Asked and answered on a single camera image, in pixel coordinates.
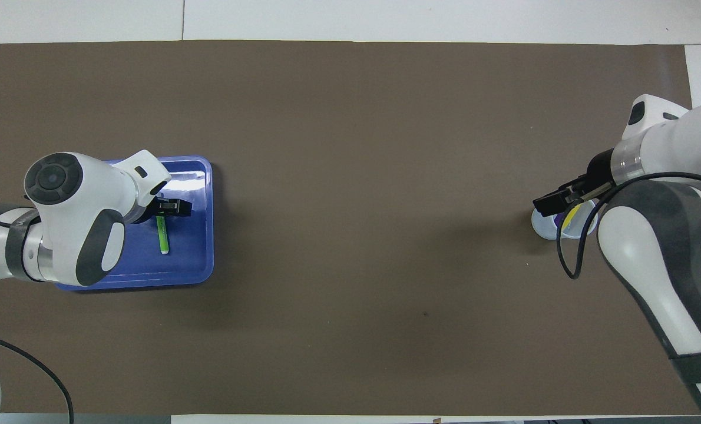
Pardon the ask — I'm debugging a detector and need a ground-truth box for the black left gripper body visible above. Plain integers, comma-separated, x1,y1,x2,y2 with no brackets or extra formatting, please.
135,194,166,224

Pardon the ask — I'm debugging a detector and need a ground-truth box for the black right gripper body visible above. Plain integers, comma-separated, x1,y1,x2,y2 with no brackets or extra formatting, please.
583,148,617,196

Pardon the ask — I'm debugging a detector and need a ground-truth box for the translucent plastic cup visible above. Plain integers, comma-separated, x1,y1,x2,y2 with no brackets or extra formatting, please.
531,197,599,241

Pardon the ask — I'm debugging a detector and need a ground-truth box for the blue plastic tray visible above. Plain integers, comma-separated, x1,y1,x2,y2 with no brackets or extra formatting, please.
53,155,214,292

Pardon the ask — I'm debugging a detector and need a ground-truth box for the brown table mat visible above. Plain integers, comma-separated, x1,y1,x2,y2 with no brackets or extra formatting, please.
0,39,701,417

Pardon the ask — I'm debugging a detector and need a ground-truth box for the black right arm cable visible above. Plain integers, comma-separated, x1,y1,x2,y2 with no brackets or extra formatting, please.
556,171,701,280

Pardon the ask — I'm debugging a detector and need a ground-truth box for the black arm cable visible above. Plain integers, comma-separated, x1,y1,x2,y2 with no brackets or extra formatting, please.
0,329,75,424
556,171,701,280

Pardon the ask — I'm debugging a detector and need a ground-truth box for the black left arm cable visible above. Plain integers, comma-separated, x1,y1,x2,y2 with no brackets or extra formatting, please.
0,329,75,424

